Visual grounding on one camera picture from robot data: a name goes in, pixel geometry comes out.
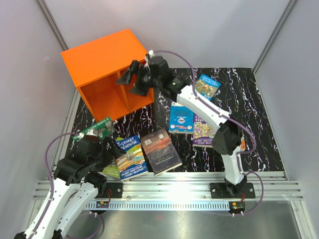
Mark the aluminium mounting rail frame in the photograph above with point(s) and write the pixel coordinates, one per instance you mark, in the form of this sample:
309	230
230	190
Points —
190	192

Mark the bright blue paperback book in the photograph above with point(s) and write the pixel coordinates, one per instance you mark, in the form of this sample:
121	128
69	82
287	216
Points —
181	119

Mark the orange two-compartment shelf box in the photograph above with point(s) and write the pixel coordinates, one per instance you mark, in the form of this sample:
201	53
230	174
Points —
96	66

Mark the lime 65-storey treehouse book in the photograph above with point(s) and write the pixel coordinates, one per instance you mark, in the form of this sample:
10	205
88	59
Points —
112	170

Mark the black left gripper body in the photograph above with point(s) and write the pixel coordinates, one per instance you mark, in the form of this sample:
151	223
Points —
101	159

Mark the blue 91-storey treehouse book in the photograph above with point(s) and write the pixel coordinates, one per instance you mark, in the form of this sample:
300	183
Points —
132	164

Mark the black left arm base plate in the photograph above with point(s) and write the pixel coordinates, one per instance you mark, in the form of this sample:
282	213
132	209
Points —
113	189

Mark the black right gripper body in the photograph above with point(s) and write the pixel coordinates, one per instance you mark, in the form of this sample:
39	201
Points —
155	82

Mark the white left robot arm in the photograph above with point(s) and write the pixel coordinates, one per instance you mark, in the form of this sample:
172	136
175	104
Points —
76	181

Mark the teal 26-storey treehouse book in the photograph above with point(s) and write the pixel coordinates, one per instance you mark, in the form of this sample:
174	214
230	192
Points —
207	86

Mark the dark purple novel book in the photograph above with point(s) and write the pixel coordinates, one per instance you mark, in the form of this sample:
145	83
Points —
160	152

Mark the green 104-storey treehouse book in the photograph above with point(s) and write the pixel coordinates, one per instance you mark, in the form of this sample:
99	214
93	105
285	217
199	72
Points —
100	129

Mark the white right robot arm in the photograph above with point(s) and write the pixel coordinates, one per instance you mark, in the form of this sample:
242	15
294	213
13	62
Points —
228	135

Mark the purple 52-storey treehouse book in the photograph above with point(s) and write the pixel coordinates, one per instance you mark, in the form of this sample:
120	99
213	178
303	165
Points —
203	134

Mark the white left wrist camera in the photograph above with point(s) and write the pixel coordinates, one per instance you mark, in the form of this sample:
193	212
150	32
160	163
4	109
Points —
86	137

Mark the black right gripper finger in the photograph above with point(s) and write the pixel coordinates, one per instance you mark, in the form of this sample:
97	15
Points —
126	78
143	82

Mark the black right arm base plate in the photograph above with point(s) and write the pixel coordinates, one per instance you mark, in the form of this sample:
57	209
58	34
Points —
229	191

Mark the orange 78-storey treehouse book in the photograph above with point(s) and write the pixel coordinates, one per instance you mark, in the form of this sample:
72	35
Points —
243	145

